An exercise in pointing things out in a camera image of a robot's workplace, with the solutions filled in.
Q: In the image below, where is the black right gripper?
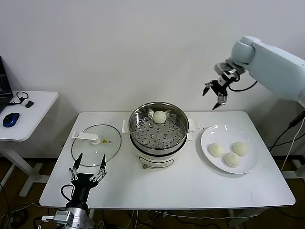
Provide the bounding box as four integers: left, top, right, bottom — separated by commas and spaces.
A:
202, 71, 237, 111

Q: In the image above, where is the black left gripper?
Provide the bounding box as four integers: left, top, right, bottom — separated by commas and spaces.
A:
66, 153, 107, 209

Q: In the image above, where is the white steamed baozi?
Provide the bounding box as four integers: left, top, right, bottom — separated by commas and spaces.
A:
152, 110, 167, 124
222, 152, 241, 167
209, 142, 225, 158
232, 142, 249, 156

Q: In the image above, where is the stainless steel steamer basket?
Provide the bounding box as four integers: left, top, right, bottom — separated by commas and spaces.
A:
129, 102, 190, 155

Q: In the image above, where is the white electric cooking pot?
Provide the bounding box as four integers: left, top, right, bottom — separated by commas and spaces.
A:
122, 119, 197, 170

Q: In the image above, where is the white side table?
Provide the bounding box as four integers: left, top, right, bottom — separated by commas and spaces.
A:
0, 91, 60, 198

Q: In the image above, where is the white round plate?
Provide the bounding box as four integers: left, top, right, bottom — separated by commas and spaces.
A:
200, 124, 259, 175

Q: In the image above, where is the blue and black mouse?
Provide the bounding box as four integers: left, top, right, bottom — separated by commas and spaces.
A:
3, 112, 21, 128

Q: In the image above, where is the black laptop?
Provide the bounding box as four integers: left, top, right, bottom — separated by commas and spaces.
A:
0, 56, 14, 114

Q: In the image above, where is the white table leg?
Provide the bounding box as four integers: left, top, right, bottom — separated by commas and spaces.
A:
227, 209, 265, 229

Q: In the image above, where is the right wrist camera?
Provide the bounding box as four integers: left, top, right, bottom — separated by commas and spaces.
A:
213, 62, 231, 75

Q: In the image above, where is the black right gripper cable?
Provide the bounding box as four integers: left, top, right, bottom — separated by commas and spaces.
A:
228, 80, 258, 92

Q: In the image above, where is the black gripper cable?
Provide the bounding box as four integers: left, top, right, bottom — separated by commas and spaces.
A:
228, 80, 258, 92
61, 184, 74, 203

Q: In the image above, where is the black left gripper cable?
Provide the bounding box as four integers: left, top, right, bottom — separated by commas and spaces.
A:
61, 184, 74, 203

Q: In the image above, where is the glass lid with white handle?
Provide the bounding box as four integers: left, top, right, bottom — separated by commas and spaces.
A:
71, 124, 122, 167

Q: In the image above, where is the black power cable with plug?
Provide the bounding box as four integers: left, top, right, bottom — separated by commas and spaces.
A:
268, 112, 305, 151

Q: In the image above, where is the black floor cable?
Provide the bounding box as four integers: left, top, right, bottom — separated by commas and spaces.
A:
0, 183, 11, 229

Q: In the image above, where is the black cable with white adapter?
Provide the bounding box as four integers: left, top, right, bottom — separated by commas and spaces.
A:
9, 92, 30, 106

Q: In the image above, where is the white hanging cable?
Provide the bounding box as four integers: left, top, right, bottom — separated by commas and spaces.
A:
281, 126, 305, 172

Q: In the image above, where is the white floor cable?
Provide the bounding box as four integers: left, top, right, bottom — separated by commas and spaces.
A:
133, 209, 260, 219

